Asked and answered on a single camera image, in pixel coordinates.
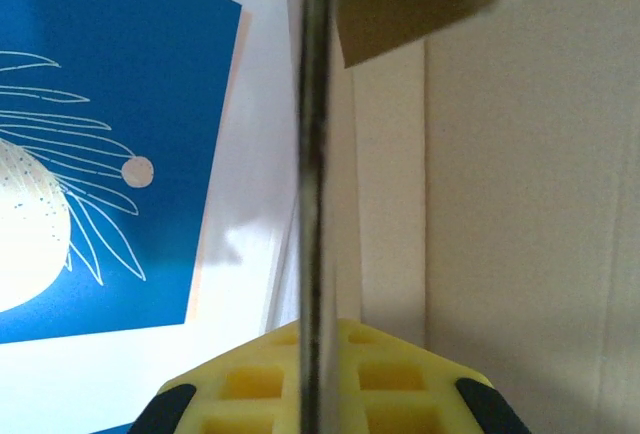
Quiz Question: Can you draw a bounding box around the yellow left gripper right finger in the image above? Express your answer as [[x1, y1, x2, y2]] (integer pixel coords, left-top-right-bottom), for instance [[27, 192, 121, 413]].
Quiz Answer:
[[330, 318, 532, 434]]

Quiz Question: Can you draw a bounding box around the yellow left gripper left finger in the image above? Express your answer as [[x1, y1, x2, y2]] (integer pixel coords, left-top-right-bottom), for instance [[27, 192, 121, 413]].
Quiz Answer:
[[127, 321, 302, 434]]

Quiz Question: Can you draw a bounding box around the brown cardboard box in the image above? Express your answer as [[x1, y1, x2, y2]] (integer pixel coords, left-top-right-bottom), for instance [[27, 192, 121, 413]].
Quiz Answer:
[[279, 0, 640, 434]]

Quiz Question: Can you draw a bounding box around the blue print with cream circle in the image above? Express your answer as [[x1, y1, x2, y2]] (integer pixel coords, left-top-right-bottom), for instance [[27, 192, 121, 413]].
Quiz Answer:
[[0, 0, 244, 345]]

